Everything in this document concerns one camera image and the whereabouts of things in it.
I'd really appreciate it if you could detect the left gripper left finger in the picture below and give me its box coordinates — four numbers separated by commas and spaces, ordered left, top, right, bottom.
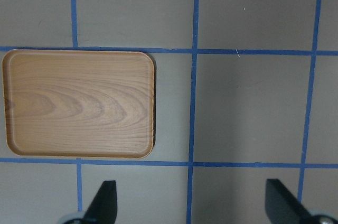
83, 180, 118, 224

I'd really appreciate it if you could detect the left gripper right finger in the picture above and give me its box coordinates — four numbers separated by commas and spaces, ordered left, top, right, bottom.
265, 179, 312, 224

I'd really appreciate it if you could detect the wooden tray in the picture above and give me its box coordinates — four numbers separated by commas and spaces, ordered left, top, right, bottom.
2, 50, 156, 158

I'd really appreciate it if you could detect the brown paper table mat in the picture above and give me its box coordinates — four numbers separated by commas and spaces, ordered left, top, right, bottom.
1, 0, 337, 223

